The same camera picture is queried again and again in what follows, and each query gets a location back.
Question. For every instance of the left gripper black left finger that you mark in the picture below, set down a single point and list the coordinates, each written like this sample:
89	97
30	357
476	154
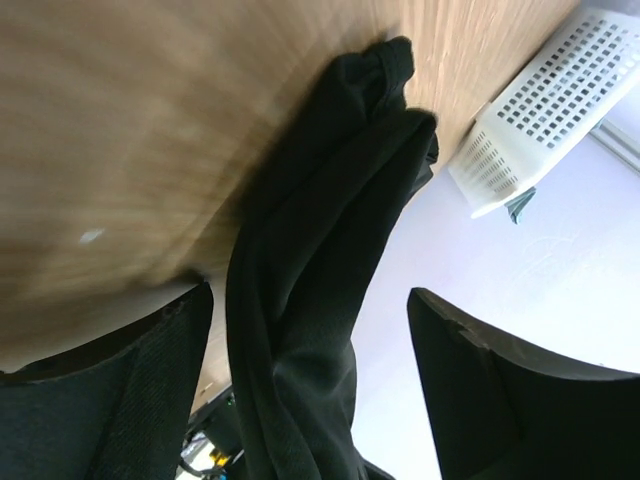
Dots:
114	408

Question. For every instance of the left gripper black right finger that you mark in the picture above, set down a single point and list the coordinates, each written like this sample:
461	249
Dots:
501	407

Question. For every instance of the black t shirt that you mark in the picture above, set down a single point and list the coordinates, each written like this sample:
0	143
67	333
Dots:
315	224

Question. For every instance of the blue t shirt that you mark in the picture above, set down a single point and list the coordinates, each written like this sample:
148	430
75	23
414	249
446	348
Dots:
516	206

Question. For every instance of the white plastic basket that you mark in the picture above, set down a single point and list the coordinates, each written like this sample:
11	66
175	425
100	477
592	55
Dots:
579	75

